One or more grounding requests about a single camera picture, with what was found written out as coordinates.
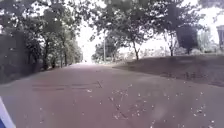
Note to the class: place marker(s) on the distant tree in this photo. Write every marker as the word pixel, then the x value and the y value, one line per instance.
pixel 111 50

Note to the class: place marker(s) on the pole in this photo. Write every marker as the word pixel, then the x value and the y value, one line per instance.
pixel 104 50

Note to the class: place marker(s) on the tree with forked trunk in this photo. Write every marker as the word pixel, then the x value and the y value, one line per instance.
pixel 136 53

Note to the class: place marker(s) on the reddish grey asphalt road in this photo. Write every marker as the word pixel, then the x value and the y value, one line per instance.
pixel 83 103

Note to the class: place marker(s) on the tree with thin trunk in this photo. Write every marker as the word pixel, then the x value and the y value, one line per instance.
pixel 171 50

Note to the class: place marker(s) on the leaf-strewn earth verge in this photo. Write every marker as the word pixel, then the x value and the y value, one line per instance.
pixel 180 66

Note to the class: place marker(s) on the row of trees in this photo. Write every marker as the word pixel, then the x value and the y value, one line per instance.
pixel 50 36

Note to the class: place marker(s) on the dark dense tree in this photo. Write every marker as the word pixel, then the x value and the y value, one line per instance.
pixel 186 38

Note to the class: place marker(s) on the building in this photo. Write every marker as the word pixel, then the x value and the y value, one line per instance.
pixel 220 36

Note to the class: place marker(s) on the dark wall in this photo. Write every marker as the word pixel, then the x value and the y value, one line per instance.
pixel 13 56

